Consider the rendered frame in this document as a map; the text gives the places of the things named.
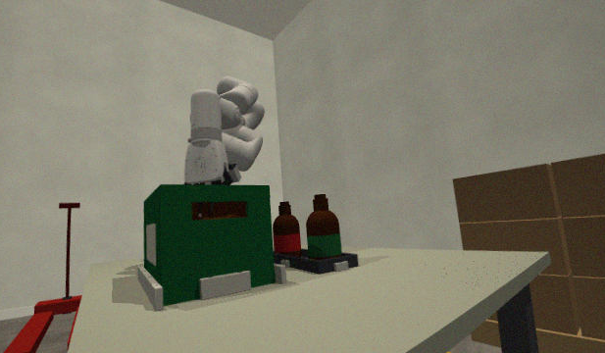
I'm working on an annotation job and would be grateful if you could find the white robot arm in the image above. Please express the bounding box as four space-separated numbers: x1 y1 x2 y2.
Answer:
190 76 265 182

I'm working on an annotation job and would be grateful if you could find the green plastic crate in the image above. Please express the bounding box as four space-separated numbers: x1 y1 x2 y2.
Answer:
144 184 276 306

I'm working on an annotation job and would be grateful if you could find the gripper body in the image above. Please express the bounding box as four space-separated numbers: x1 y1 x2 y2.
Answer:
184 138 228 184

